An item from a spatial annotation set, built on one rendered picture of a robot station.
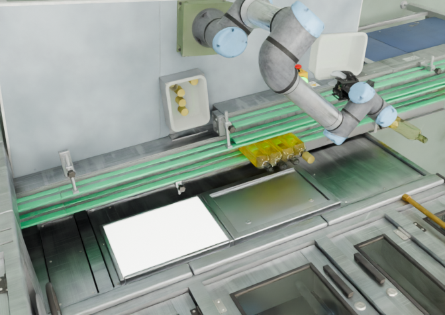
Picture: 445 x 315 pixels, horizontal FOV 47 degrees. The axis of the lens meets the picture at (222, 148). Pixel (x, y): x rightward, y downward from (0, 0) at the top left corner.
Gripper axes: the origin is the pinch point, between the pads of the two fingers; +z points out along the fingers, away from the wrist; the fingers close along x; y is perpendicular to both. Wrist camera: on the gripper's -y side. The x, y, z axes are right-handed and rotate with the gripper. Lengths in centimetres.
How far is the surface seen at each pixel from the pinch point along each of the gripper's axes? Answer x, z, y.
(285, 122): 29.5, 15.2, 9.3
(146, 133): 34, 32, 67
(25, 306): 17, -58, 125
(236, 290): 51, -46, 60
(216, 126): 29, 21, 40
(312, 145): 47, 17, -9
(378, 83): 16.4, 14.2, -37.0
